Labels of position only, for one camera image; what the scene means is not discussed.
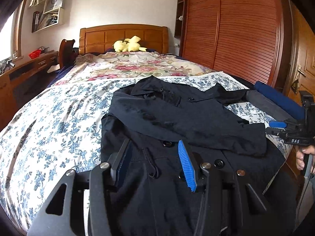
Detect black double-breasted coat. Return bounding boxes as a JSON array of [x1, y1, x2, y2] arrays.
[[100, 76, 284, 235]]

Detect wooden bedroom door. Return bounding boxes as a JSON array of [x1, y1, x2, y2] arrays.
[[283, 2, 314, 105]]

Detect person's right hand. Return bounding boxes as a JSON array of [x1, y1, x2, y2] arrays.
[[296, 146, 315, 171]]

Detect folded grey garment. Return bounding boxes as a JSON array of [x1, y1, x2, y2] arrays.
[[246, 90, 296, 121]]

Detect folded navy blue garment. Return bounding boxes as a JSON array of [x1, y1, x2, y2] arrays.
[[254, 81, 305, 120]]

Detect blue floral white bedspread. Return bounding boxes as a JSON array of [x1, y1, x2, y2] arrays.
[[0, 70, 295, 234]]

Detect wooden louvred wardrobe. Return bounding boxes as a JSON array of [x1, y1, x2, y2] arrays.
[[175, 0, 293, 92]]

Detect pink floral quilt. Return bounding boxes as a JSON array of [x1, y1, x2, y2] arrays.
[[51, 52, 213, 86]]

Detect long wooden desk cabinet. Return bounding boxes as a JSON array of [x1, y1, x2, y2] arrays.
[[1, 51, 58, 129]]

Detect wooden chair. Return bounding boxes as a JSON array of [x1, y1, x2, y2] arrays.
[[59, 39, 79, 69]]

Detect yellow plush toy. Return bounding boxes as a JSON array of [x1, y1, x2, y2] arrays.
[[113, 36, 147, 52]]

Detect red bowl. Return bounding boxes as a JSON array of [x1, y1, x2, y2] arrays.
[[28, 49, 42, 59]]

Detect wooden bed headboard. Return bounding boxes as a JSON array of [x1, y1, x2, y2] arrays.
[[79, 24, 169, 55]]

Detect window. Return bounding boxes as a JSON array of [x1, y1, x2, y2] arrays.
[[0, 0, 27, 61]]

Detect brass door handle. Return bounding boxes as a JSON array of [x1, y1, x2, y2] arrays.
[[290, 65, 306, 94]]

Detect white wall shelf unit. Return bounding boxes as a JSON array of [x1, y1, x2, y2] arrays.
[[29, 0, 65, 32]]

